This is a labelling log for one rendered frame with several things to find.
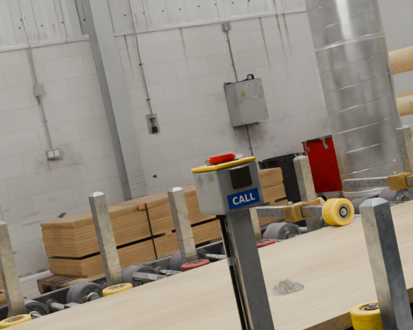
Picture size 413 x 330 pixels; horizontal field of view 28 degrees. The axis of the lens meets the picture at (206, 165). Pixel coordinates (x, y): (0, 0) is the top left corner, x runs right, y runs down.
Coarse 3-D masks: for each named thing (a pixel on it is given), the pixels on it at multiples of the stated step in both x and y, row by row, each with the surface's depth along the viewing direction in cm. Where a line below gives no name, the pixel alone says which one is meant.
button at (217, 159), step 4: (212, 156) 118; (216, 156) 116; (220, 156) 116; (224, 156) 116; (228, 156) 116; (232, 156) 117; (208, 160) 117; (212, 160) 117; (216, 160) 116; (220, 160) 116; (224, 160) 116; (228, 160) 116
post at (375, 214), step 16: (368, 208) 130; (384, 208) 130; (368, 224) 131; (384, 224) 130; (368, 240) 132; (384, 240) 130; (368, 256) 133; (384, 256) 130; (384, 272) 130; (400, 272) 131; (384, 288) 131; (400, 288) 131; (384, 304) 132; (400, 304) 131; (384, 320) 133; (400, 320) 131
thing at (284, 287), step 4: (280, 280) 177; (284, 280) 176; (288, 280) 174; (276, 284) 175; (280, 284) 171; (284, 284) 172; (288, 284) 173; (292, 284) 173; (296, 284) 171; (300, 284) 171; (276, 288) 174; (280, 288) 171; (284, 288) 171; (288, 288) 172; (292, 288) 171; (296, 288) 170; (300, 288) 170; (276, 292) 172; (280, 292) 170; (284, 292) 170; (288, 292) 170
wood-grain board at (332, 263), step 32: (352, 224) 240; (288, 256) 211; (320, 256) 202; (352, 256) 194; (160, 288) 204; (192, 288) 196; (224, 288) 188; (320, 288) 168; (352, 288) 162; (32, 320) 198; (64, 320) 190; (96, 320) 183; (128, 320) 176; (160, 320) 170; (192, 320) 164; (224, 320) 158; (288, 320) 148; (320, 320) 144
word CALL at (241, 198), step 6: (240, 192) 115; (246, 192) 116; (252, 192) 116; (228, 198) 114; (234, 198) 114; (240, 198) 115; (246, 198) 115; (252, 198) 116; (258, 198) 116; (234, 204) 114; (240, 204) 115; (246, 204) 115
